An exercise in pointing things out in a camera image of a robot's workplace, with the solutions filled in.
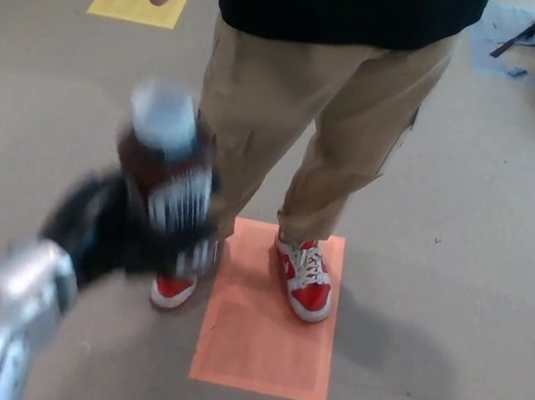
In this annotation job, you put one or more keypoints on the robot left black hand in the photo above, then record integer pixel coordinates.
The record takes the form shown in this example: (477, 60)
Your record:
(106, 228)

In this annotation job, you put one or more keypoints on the khaki cargo trousers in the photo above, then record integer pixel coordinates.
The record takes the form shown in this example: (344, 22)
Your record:
(347, 121)

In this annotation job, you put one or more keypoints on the brown Core Power shake bottle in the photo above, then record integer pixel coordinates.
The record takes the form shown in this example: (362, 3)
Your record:
(169, 157)

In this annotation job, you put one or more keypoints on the person's right red white sneaker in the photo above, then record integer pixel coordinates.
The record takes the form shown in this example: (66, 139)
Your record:
(174, 291)

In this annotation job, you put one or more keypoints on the blue plastic sheet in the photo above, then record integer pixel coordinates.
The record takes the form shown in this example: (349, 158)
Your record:
(490, 47)

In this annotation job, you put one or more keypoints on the orange paper sheet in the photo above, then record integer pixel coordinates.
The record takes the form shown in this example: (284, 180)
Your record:
(261, 357)

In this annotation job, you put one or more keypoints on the person's left red white sneaker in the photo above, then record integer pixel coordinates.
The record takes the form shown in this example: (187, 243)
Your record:
(310, 289)

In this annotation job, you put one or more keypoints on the person's red white sneaker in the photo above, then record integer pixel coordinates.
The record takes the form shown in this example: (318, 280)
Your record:
(174, 291)
(310, 289)

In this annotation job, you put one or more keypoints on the black shirt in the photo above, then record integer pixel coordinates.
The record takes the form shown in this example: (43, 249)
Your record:
(352, 4)

